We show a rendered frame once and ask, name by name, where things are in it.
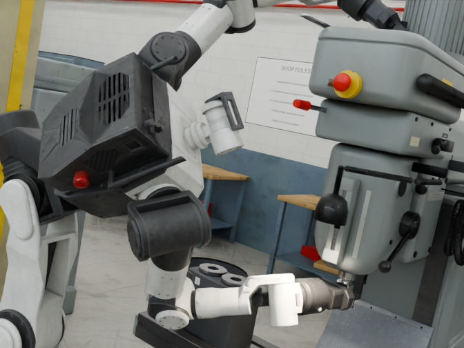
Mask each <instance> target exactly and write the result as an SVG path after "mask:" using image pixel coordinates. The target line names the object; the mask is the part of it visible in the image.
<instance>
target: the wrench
mask: <svg viewBox="0 0 464 348"><path fill-rule="evenodd" d="M300 16H301V17H303V18H305V19H307V20H309V21H311V22H313V23H315V24H317V25H319V26H320V27H322V28H327V27H331V26H330V25H328V24H327V23H325V22H323V21H321V20H319V19H317V18H315V17H313V16H311V15H310V14H305V13H301V14H300Z"/></svg>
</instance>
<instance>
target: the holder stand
mask: <svg viewBox="0 0 464 348"><path fill-rule="evenodd" d="M188 271H190V272H191V273H192V275H193V285H194V287H195V290H197V289H201V288H218V289H224V288H236V287H241V286H242V285H243V284H244V282H246V280H248V279H247V278H245V277H243V276H240V275H235V274H232V273H229V272H227V270H226V269H225V268H224V267H221V266H220V265H216V264H209V263H206V264H201V265H200V266H198V267H190V268H188ZM259 292H262V288H261V287H259V288H258V289H257V290H256V291H255V293H259ZM255 293H254V294H255ZM254 294H253V295H252V299H251V301H252V313H251V314H249V315H237V316H220V317H217V318H205V319H198V318H194V319H193V320H189V323H188V324H187V326H185V327H183V328H185V329H186V330H188V331H190V332H191V333H192V334H195V335H196V336H197V337H199V338H201V339H202V340H204V341H206V342H207V343H209V344H210V345H212V346H214V347H215V348H243V347H247V346H249V345H251V341H252V337H253V330H254V327H255V320H256V316H257V312H258V307H257V306H255V305H254V303H253V296H254Z"/></svg>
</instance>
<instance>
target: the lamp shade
mask: <svg viewBox="0 0 464 348"><path fill-rule="evenodd" d="M348 214H349V211H348V204H347V201H346V200H345V199H344V197H343V196H341V195H339V194H338V195H337V194H333V193H328V194H326V195H323V196H321V198H320V200H319V201H318V203H317V205H316V209H315V213H314V217H313V218H314V219H315V220H317V221H320V222H324V223H327V224H333V225H338V226H345V225H346V223H347V217H348Z"/></svg>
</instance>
